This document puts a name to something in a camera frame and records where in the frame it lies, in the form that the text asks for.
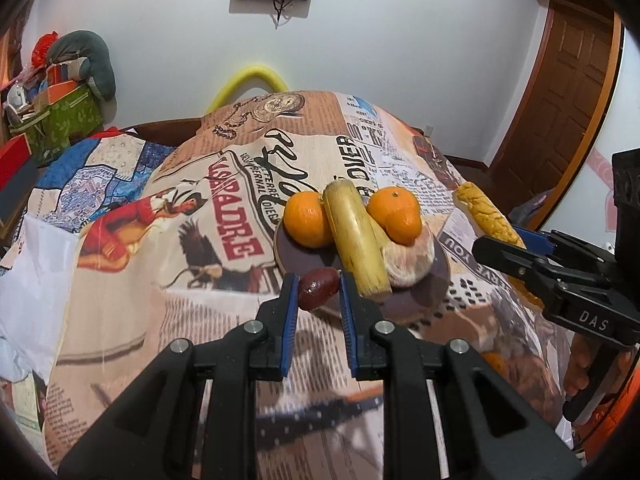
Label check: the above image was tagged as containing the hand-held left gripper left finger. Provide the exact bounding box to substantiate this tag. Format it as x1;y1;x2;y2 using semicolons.
59;274;300;480

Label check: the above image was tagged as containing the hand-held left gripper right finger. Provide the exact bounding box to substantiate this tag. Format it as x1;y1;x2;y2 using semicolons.
339;271;584;480

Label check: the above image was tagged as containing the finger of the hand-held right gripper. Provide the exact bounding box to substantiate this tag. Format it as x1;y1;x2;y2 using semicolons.
511;226;619;269
471;235;567;307

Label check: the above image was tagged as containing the dark red date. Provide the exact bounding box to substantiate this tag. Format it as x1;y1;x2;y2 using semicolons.
298;268;341;311

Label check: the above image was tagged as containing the dark purple plate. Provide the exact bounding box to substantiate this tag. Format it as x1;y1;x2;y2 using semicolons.
274;217;450;323

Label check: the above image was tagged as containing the pale yellow banana piece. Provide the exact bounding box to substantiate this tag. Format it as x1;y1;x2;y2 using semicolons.
322;178;392;297

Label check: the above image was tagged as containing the peeled pomelo piece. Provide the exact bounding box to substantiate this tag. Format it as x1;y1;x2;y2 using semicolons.
381;225;436;288

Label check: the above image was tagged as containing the large orange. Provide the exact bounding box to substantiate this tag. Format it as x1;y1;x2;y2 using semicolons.
366;186;421;228
283;191;333;248

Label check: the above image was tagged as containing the person's right hand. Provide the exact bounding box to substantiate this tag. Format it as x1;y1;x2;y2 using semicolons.
561;333;592;402

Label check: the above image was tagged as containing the newspaper printed blanket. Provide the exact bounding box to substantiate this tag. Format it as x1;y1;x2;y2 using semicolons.
42;89;576;480

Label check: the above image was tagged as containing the brown wooden door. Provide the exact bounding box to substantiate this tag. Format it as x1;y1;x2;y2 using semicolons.
487;0;621;211

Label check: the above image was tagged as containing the blue patchwork quilt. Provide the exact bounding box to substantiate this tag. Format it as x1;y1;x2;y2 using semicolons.
32;127;176;233

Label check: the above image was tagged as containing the yellow foam tube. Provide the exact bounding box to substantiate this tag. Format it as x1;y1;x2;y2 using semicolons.
206;66;290;113

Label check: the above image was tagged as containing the white cloth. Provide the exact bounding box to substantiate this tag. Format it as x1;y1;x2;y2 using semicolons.
0;217;86;381

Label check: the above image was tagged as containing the green storage box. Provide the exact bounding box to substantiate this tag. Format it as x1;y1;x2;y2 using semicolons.
7;87;103;166

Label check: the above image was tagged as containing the grey box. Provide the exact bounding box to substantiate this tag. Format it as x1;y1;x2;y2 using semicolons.
0;157;38;228

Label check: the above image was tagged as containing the red box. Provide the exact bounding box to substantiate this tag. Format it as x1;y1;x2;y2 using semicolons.
0;135;33;191

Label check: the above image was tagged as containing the orange cardboard box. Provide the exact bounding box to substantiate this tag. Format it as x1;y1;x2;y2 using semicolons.
40;77;86;106

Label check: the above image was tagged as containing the grey plush pillow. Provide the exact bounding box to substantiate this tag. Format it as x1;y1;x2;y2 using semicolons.
47;30;117;98

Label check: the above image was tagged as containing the red plastic bag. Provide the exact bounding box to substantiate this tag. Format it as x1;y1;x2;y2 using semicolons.
32;31;60;68

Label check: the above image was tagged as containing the dark wooden bed frame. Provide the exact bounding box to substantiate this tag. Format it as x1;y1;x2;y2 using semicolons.
120;117;206;146

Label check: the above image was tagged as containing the black cable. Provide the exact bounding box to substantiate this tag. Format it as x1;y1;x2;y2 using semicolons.
270;0;293;28

